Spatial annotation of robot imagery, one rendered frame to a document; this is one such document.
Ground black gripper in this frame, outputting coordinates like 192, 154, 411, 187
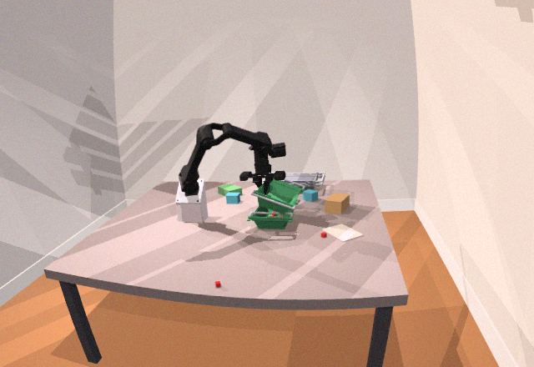
239, 159, 286, 195

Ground green plastic tray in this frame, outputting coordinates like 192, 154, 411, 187
247, 206, 293, 229

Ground small light blue block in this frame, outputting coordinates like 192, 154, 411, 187
303, 189, 318, 202
226, 193, 240, 204

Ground green rectangular block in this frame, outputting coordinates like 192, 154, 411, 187
218, 183, 242, 197

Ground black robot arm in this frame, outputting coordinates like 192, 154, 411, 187
179, 123, 286, 196

